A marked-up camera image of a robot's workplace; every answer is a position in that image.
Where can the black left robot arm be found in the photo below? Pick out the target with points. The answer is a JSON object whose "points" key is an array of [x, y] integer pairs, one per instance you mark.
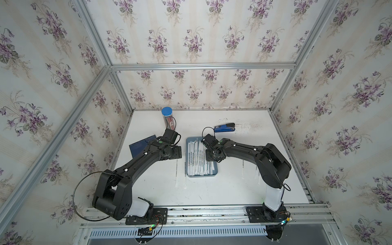
{"points": [[113, 194]]}

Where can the aluminium mounting rail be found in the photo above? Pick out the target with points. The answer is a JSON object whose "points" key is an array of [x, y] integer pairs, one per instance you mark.
{"points": [[236, 215]]}

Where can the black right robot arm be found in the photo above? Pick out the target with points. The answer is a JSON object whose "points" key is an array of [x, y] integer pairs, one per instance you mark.
{"points": [[273, 167]]}

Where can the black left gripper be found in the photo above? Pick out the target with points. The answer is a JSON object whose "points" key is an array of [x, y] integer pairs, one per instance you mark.
{"points": [[177, 152]]}

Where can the blue storage tray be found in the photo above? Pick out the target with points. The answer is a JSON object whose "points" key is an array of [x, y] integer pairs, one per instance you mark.
{"points": [[199, 139]]}

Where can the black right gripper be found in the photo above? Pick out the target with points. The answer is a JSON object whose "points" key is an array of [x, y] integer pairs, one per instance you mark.
{"points": [[209, 159]]}

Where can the blue stapler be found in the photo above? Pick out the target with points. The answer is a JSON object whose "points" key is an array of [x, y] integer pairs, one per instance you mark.
{"points": [[229, 127]]}

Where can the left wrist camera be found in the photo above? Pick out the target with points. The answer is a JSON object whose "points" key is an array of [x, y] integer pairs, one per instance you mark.
{"points": [[171, 137]]}

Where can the dark blue book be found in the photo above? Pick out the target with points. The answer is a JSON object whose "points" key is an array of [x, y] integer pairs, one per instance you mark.
{"points": [[137, 147]]}

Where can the clear tube of coloured pencils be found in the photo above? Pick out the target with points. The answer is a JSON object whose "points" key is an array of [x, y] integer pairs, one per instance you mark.
{"points": [[170, 121]]}

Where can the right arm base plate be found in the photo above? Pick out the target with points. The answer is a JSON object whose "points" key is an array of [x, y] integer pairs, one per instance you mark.
{"points": [[262, 214]]}

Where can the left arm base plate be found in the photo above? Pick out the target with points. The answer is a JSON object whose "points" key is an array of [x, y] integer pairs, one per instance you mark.
{"points": [[154, 216]]}

